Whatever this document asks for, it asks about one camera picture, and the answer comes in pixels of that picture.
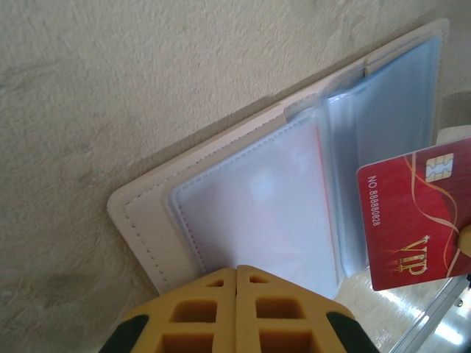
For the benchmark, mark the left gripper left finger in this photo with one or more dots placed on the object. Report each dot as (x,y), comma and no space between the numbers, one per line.
(191,316)

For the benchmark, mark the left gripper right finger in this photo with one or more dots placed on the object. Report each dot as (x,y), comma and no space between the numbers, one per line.
(294,316)

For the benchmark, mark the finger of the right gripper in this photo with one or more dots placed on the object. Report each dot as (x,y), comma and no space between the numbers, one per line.
(465,239)

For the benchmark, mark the red VIP card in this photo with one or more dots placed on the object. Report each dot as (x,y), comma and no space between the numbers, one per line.
(404,220)

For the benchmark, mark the beige card holder wallet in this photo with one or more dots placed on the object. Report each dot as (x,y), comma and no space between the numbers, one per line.
(147,220)

